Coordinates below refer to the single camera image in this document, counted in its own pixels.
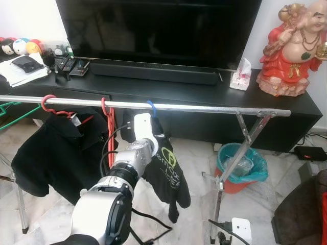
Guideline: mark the black polo shirt green logo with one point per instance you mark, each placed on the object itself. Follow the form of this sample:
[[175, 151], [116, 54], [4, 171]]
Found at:
[[166, 173], [56, 153]]

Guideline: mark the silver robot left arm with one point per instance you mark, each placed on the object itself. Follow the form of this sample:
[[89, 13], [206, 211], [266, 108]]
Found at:
[[130, 158]]

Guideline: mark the blue plastic hanger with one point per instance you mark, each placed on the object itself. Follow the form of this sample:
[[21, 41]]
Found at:
[[155, 109]]

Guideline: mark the red plastic hanger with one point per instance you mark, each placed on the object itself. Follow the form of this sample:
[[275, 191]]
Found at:
[[110, 132], [61, 113]]

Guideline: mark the green plastic hanger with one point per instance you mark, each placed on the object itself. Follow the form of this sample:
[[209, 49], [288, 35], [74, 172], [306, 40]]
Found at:
[[23, 117]]

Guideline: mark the black power adapter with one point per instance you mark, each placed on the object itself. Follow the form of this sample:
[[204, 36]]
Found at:
[[309, 153]]

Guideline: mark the red laughing Buddha statue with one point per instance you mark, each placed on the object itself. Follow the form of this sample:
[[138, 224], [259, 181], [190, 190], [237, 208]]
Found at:
[[288, 66]]

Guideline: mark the orange bin teal bag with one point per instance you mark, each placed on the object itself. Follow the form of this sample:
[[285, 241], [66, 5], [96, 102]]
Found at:
[[258, 168]]

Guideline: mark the black television cabinet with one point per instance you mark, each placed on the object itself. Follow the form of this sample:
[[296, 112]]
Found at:
[[245, 102]]

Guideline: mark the white tissue pack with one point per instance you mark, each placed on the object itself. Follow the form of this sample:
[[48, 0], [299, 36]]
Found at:
[[239, 79]]

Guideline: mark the metal clothes rack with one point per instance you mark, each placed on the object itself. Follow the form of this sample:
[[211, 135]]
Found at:
[[214, 107]]

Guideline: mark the black soundbar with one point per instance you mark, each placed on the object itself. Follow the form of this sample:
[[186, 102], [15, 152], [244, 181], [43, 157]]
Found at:
[[153, 73]]

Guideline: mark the black flat television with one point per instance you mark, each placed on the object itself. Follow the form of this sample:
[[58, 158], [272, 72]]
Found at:
[[153, 30]]

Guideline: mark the black remote control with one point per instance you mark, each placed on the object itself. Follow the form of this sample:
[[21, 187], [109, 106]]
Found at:
[[80, 69], [64, 64]]

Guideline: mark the yellow red plush toy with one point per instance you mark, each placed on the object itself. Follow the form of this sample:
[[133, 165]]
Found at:
[[33, 47]]

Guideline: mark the black wallet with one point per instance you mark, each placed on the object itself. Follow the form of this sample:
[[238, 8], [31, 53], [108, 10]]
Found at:
[[28, 64]]

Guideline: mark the white paper stack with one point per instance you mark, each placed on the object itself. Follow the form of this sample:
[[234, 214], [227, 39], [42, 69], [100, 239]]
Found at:
[[15, 76]]

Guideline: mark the blue white plush toy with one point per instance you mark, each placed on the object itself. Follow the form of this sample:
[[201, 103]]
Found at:
[[19, 47]]

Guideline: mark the black white plush toy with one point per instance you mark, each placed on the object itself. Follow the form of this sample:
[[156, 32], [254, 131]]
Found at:
[[6, 47]]

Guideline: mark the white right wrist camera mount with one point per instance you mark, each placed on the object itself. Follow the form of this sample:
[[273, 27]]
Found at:
[[241, 229]]

